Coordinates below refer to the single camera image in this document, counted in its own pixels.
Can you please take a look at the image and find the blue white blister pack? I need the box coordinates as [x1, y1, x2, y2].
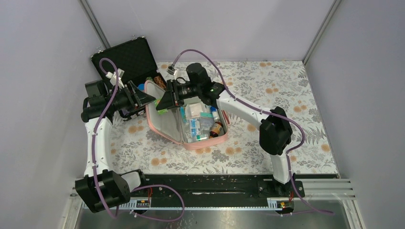
[188, 118, 202, 137]

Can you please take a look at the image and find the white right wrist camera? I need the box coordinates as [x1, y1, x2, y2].
[167, 64, 187, 83]

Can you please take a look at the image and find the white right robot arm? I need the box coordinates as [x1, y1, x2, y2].
[156, 63, 293, 197]

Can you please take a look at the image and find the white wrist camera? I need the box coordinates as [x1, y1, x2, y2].
[106, 68, 125, 89]
[167, 64, 187, 83]

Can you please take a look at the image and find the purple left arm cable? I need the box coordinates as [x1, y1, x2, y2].
[91, 58, 186, 222]

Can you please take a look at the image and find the brown bottle orange cap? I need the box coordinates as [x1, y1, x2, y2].
[209, 121, 224, 139]

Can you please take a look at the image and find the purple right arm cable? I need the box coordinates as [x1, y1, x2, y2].
[168, 49, 335, 217]

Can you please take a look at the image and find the pink medicine kit bag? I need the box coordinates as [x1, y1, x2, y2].
[144, 80, 229, 151]

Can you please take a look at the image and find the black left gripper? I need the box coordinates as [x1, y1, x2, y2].
[106, 81, 156, 112]

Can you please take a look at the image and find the black poker chip case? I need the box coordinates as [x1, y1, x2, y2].
[82, 37, 167, 120]

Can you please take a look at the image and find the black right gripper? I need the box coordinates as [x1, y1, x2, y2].
[156, 80, 201, 112]

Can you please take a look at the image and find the small green box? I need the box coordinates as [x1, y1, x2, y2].
[158, 109, 168, 115]

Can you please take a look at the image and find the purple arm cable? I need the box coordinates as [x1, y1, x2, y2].
[168, 49, 335, 217]
[91, 58, 186, 222]

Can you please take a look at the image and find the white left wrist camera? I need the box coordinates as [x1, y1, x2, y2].
[106, 68, 125, 89]

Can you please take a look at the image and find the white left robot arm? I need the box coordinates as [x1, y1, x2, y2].
[75, 80, 155, 213]

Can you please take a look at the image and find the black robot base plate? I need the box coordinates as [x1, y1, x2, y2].
[130, 174, 305, 208]

